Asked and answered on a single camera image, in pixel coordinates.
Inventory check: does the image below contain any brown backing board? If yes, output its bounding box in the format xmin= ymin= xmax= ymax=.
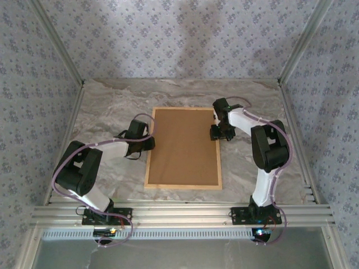
xmin=147 ymin=109 xmax=220 ymax=186

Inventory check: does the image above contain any aluminium frame leg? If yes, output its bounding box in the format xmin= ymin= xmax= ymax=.
xmin=322 ymin=226 xmax=350 ymax=269
xmin=13 ymin=226 xmax=43 ymax=269

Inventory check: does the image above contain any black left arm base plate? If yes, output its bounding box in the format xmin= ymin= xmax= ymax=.
xmin=81 ymin=207 xmax=133 ymax=226

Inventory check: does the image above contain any grey metal panel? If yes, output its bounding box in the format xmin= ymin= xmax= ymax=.
xmin=33 ymin=238 xmax=336 ymax=269

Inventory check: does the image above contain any light wooden picture frame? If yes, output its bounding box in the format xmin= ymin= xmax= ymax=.
xmin=143 ymin=105 xmax=223 ymax=191

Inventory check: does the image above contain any aluminium corner post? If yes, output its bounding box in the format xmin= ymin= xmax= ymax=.
xmin=277 ymin=0 xmax=335 ymax=86
xmin=27 ymin=0 xmax=86 ymax=86

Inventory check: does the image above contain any aluminium mounting rail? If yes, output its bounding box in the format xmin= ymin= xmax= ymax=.
xmin=30 ymin=200 xmax=336 ymax=228

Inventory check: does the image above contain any small circuit board with LED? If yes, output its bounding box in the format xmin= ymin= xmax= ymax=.
xmin=251 ymin=227 xmax=274 ymax=242
xmin=93 ymin=228 xmax=117 ymax=238

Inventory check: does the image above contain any grey slotted cable duct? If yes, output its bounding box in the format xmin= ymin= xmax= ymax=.
xmin=42 ymin=227 xmax=255 ymax=241

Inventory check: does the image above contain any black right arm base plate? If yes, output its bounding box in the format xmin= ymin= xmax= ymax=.
xmin=230 ymin=206 xmax=283 ymax=226

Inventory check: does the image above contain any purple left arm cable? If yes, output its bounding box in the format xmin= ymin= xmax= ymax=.
xmin=52 ymin=113 xmax=158 ymax=249

